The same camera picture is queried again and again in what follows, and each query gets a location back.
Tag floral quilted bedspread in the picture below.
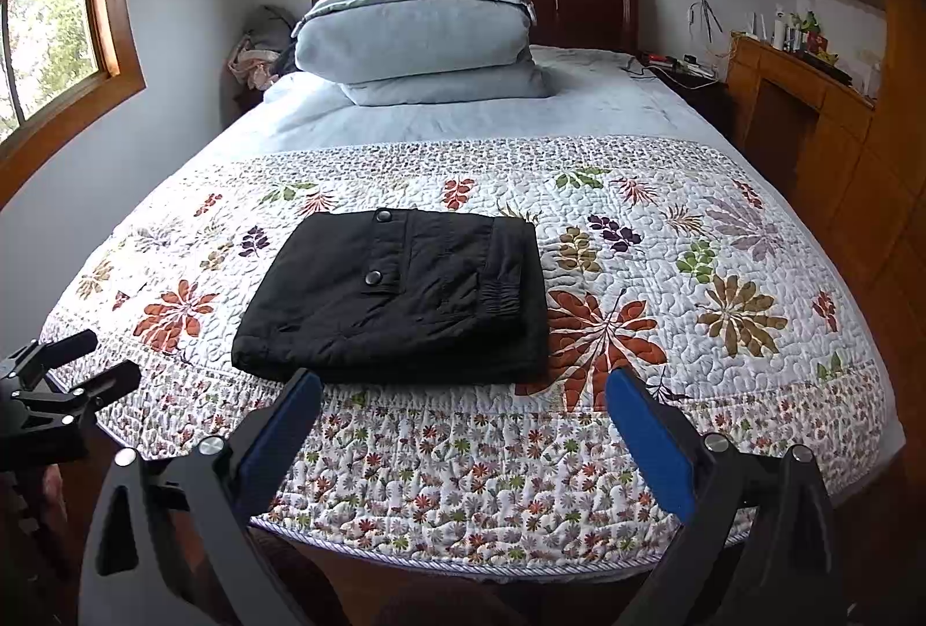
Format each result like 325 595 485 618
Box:
39 134 905 580

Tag dark wooden headboard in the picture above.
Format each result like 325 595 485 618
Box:
311 0 639 56

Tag wooden desk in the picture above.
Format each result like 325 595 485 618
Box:
725 31 926 316

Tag dark bedside table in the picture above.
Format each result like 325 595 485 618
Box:
629 49 733 117

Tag light blue pillow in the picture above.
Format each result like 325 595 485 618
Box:
339 53 555 108

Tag heap of clothes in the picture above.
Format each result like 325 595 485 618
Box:
227 5 299 92

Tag folded grey-blue blanket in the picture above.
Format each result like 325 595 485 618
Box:
293 0 538 87

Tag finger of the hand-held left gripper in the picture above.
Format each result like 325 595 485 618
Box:
0 329 98 392
10 360 142 454

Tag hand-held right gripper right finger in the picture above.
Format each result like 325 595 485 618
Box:
604 367 844 626

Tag black pants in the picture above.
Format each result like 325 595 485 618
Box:
231 208 551 387

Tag wooden-framed side window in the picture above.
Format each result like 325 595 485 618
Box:
0 0 147 209

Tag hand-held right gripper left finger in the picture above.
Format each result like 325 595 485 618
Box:
78 367 324 626

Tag red and green packets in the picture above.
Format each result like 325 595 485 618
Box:
792 10 832 57

